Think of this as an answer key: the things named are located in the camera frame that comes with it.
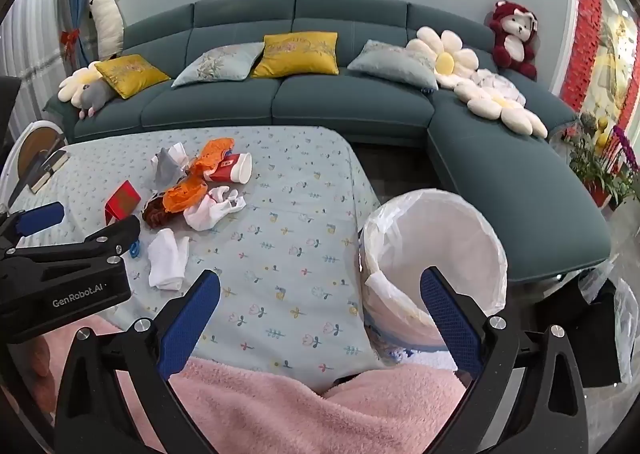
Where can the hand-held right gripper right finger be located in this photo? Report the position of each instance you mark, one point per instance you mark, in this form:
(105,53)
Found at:
(450,329)

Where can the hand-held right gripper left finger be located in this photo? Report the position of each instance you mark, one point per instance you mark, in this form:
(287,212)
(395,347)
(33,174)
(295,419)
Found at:
(192,329)

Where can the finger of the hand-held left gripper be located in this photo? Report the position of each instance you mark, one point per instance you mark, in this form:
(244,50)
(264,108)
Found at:
(110,234)
(42,218)

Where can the small blue plastic piece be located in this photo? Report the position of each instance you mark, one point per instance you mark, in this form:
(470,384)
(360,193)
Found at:
(135,249)

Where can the red paper box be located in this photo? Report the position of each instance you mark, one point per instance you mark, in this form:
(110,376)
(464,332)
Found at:
(124,199)

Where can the grey wrapper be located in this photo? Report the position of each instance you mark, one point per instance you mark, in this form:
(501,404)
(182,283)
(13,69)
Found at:
(165,173)

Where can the white trash bin with liner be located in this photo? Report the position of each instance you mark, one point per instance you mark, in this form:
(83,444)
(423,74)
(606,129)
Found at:
(440,234)

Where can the white sock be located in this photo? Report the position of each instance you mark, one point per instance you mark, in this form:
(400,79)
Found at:
(175,153)

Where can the red paper cup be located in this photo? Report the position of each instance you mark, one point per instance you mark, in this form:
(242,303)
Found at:
(227,172)

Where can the dark book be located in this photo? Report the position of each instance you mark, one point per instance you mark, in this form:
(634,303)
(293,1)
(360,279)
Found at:
(47,167)

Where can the round white side table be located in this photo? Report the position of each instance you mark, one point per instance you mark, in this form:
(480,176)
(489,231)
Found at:
(30,134)

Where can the black panel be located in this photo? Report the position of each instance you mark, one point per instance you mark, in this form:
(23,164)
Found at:
(7,104)

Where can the pink fleece garment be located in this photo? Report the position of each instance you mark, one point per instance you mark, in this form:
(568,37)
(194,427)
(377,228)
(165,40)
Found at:
(300,409)

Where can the white flower cushion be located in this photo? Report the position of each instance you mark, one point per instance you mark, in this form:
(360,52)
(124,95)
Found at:
(500,107)
(445,57)
(75,82)

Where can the black bag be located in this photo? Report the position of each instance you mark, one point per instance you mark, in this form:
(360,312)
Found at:
(597,334)

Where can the floral light blue tablecloth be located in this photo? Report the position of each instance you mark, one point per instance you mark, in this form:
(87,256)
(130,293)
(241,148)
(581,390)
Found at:
(290,214)

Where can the clear plastic sheet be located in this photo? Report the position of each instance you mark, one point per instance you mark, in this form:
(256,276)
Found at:
(597,279)

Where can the yellow embroidered pillow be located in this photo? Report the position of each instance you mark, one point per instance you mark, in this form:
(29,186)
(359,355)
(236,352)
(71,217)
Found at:
(297,54)
(132,74)

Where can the clear bubble wrap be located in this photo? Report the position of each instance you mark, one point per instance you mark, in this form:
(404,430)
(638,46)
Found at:
(627,334)

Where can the red curtain tie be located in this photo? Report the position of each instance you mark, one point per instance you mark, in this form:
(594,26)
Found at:
(70,40)

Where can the white sheer curtain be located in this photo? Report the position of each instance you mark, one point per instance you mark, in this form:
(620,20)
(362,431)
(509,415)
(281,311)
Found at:
(30,34)

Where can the light blue embroidered pillow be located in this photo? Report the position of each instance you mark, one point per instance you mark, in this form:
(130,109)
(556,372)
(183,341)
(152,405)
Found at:
(395,64)
(220,64)

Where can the long white plush toy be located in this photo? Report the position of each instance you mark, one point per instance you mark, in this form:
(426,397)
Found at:
(106,19)

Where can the green potted plant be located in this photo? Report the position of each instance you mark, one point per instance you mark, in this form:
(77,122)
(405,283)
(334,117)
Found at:
(592,159)

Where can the teal sectional sofa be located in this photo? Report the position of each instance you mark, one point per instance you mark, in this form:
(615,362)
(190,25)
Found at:
(350,99)

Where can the white folded blanket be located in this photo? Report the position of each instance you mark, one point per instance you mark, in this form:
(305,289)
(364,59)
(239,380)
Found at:
(495,82)

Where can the yellow gourd ornament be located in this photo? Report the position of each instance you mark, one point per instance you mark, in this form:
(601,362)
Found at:
(602,127)

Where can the purple orchid plant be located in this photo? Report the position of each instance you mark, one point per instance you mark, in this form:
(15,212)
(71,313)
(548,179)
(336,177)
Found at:
(627,144)

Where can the red bear plush toy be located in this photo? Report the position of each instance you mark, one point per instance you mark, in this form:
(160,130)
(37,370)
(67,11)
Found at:
(515,37)

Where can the golden wall mural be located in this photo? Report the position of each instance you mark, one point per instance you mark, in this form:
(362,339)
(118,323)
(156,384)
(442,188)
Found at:
(620,59)

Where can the red wall decoration strip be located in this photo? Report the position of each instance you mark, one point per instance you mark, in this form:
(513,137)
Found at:
(585,24)

